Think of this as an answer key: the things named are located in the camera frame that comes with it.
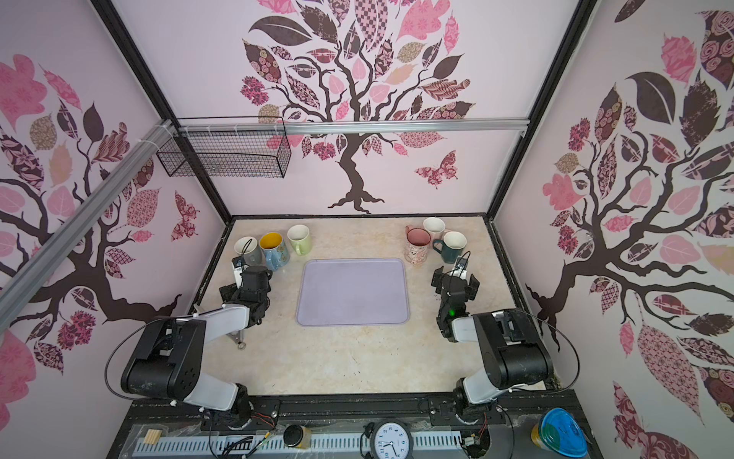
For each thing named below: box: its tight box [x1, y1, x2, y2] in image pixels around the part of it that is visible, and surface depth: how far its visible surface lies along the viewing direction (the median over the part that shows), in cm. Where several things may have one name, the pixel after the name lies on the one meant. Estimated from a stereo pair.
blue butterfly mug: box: [259, 231, 291, 272], surface depth 102 cm
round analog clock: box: [369, 419, 414, 459], surface depth 69 cm
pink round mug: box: [404, 224, 432, 266], surface depth 102 cm
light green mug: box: [286, 223, 313, 256], surface depth 104 cm
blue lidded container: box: [530, 407, 589, 459], surface depth 64 cm
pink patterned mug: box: [423, 217, 450, 241], surface depth 106 cm
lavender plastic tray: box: [295, 258, 411, 327], surface depth 101 cm
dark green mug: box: [432, 231, 468, 264], surface depth 102 cm
